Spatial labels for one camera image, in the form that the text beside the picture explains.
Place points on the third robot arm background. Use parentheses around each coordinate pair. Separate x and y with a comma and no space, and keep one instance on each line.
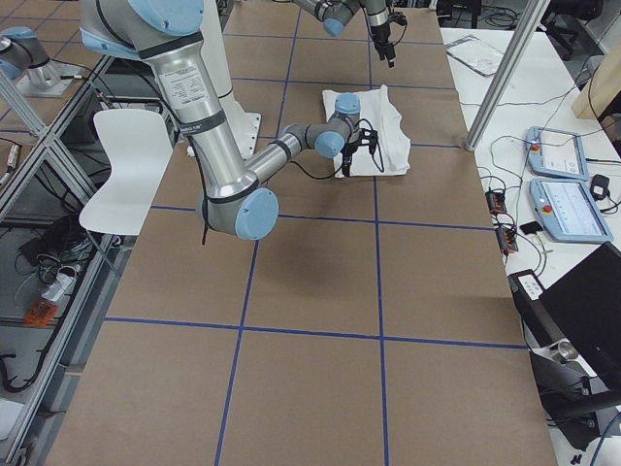
(21,50)

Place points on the blue teach pendant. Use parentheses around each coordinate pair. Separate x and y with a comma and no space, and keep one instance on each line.
(556,153)
(567,211)

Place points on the blue teach pendant far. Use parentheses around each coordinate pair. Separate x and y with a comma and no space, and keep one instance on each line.
(556,153)

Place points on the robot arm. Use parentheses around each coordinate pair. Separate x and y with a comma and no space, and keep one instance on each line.
(166,35)
(378,15)

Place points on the aluminium frame post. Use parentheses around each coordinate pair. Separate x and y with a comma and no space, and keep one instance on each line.
(516,47)

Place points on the white plastic chair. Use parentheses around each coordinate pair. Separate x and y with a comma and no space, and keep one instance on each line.
(138,146)

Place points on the white long-sleeve printed shirt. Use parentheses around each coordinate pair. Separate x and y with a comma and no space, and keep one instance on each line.
(392,155)

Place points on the orange box on floor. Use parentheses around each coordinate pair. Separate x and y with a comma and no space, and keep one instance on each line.
(40,313)

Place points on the white power strip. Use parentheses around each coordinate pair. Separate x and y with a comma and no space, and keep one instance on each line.
(56,290)

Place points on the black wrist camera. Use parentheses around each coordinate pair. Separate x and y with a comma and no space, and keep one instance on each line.
(368,138)
(398,18)

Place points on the blue teach pendant near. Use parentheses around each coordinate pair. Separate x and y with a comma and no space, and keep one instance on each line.
(567,211)

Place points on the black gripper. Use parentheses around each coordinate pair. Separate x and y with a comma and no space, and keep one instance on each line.
(350,147)
(378,30)

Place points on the black laptop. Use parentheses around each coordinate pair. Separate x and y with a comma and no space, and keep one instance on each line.
(583,306)

